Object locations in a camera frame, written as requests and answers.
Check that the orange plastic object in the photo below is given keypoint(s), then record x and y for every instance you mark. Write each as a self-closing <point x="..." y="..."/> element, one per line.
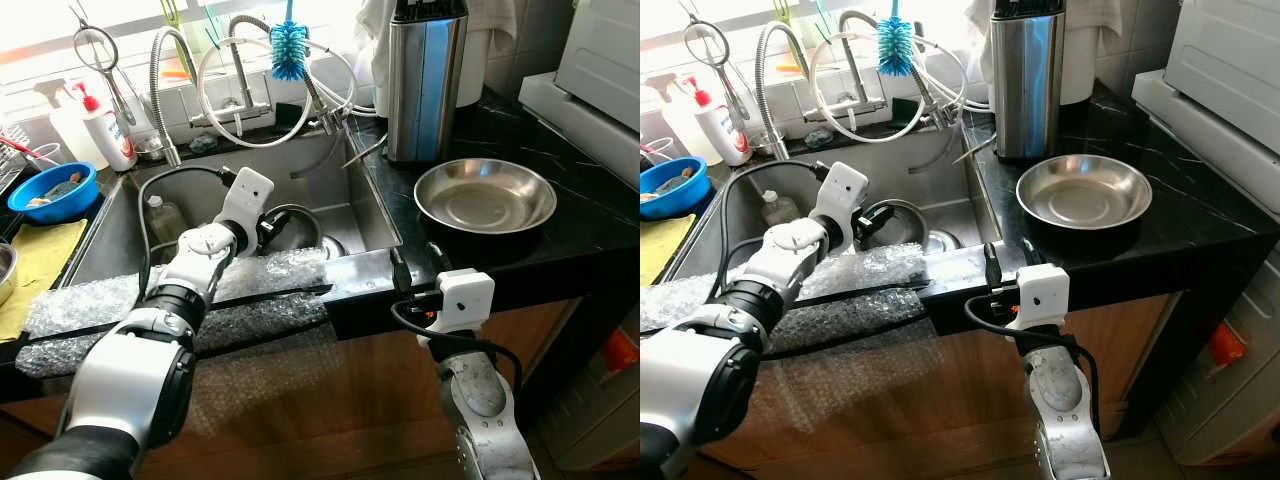
<point x="618" y="350"/>
<point x="1225" y="345"/>

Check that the yellow cloth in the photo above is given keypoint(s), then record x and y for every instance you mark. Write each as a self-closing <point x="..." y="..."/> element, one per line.
<point x="40" y="265"/>
<point x="660" y="245"/>

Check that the steel mixer tap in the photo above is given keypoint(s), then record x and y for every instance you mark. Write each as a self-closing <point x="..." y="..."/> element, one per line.
<point x="850" y="108"/>
<point x="230" y="115"/>

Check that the grey brown sponge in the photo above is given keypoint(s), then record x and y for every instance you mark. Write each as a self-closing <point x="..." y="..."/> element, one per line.
<point x="60" y="188"/>
<point x="670" y="180"/>

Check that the white red pump soap bottle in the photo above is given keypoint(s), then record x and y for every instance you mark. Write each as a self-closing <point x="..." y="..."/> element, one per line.
<point x="108" y="140"/>
<point x="722" y="130"/>

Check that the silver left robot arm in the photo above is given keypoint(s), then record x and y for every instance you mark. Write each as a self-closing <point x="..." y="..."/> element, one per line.
<point x="700" y="380"/>
<point x="125" y="370"/>

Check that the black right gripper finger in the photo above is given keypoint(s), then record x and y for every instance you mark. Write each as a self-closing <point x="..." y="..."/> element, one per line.
<point x="441" y="257"/>
<point x="1034" y="252"/>
<point x="400" y="270"/>
<point x="992" y="265"/>

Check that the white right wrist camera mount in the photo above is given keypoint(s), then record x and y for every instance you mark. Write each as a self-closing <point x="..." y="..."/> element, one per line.
<point x="465" y="300"/>
<point x="1042" y="295"/>

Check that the large shallow steel bowl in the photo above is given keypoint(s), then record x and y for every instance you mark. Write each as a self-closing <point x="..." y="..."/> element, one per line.
<point x="1085" y="195"/>
<point x="485" y="200"/>

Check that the steel kitchen sink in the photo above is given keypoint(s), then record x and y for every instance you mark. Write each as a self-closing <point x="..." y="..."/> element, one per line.
<point x="930" y="185"/>
<point x="320" y="188"/>

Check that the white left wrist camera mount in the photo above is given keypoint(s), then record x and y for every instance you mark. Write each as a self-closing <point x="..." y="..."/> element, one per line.
<point x="842" y="190"/>
<point x="248" y="195"/>

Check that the steel knife block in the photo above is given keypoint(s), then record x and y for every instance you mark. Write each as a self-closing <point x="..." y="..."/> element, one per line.
<point x="1028" y="90"/>
<point x="425" y="90"/>

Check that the bubble wrap sheet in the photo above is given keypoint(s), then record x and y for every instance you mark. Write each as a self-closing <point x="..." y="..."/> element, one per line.
<point x="270" y="280"/>
<point x="880" y="275"/>

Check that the blue plastic bowl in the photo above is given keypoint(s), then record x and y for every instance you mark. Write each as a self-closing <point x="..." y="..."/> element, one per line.
<point x="680" y="203"/>
<point x="70" y="208"/>

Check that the clear plastic cup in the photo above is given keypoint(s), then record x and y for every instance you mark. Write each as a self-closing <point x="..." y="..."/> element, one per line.
<point x="657" y="148"/>
<point x="40" y="155"/>

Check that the white spray bottle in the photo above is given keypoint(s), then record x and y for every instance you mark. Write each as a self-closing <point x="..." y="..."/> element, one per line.
<point x="675" y="115"/>
<point x="65" y="125"/>

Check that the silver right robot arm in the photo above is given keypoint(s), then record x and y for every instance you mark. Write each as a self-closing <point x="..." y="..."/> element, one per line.
<point x="1060" y="400"/>
<point x="480" y="400"/>

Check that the wooden base cabinet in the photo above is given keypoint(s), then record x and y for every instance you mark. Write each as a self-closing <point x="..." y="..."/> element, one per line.
<point x="320" y="400"/>
<point x="900" y="400"/>

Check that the clear plastic bottle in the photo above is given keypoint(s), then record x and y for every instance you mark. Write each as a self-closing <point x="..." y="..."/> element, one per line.
<point x="783" y="212"/>
<point x="165" y="225"/>

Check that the flexible steel gooseneck faucet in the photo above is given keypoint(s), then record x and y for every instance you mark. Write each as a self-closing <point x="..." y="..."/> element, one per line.
<point x="762" y="95"/>
<point x="155" y="100"/>

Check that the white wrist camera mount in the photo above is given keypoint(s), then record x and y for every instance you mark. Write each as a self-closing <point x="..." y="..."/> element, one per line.
<point x="248" y="195"/>
<point x="842" y="190"/>
<point x="1042" y="295"/>
<point x="465" y="300"/>

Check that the small steel cup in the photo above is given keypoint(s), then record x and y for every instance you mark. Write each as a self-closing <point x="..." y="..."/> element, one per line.
<point x="150" y="148"/>
<point x="762" y="140"/>

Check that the blue bottle brush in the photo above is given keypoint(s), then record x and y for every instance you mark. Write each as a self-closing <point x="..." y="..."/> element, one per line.
<point x="896" y="48"/>
<point x="289" y="50"/>

